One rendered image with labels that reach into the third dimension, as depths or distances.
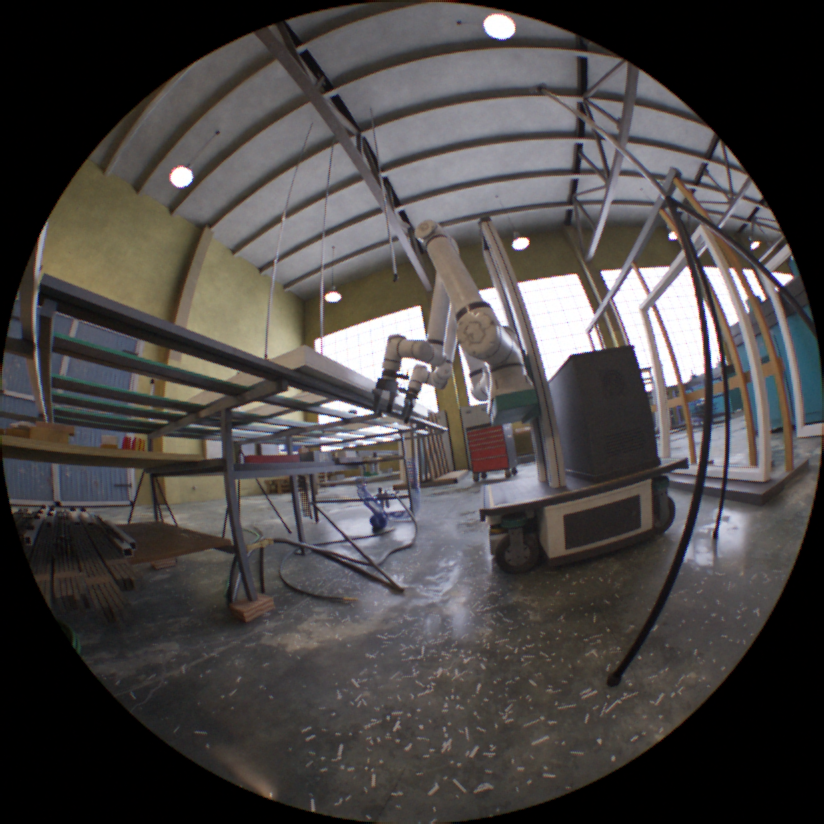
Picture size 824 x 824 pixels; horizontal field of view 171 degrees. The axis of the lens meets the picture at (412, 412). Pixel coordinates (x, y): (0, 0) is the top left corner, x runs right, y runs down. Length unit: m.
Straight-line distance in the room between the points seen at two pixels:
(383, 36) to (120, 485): 10.90
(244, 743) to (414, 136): 9.06
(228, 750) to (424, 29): 8.58
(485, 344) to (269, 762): 1.20
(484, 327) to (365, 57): 7.48
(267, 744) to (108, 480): 6.71
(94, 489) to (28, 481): 1.66
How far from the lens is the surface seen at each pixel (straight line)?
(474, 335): 0.93
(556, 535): 1.07
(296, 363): 0.92
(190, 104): 8.85
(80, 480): 7.04
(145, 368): 0.89
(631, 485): 1.15
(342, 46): 7.89
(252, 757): 0.68
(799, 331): 3.29
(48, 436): 1.47
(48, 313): 0.65
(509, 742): 0.61
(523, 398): 1.03
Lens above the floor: 0.53
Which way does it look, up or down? 10 degrees up
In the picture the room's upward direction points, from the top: 8 degrees counter-clockwise
